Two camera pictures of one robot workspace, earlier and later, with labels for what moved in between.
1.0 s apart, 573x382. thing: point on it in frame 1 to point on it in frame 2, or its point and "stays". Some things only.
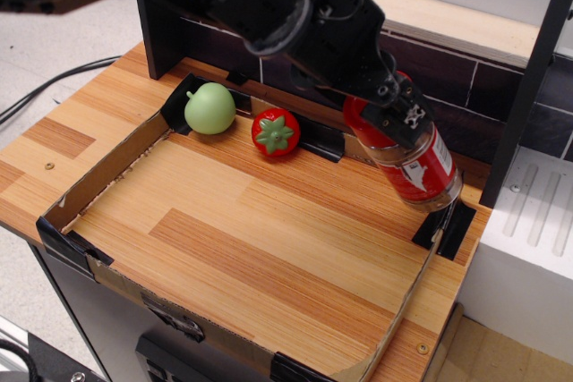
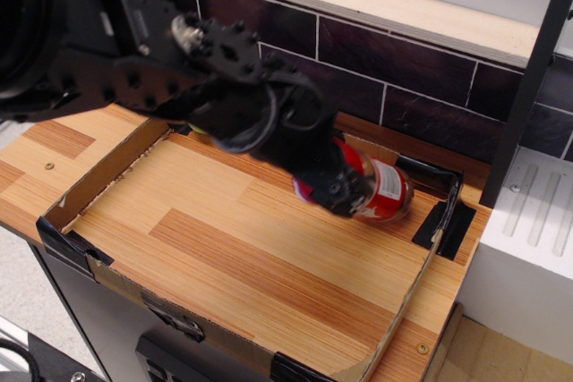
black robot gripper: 336,45 to 283,121
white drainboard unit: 521,278 stays
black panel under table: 164,356 stays
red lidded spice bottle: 425,178 to 392,194
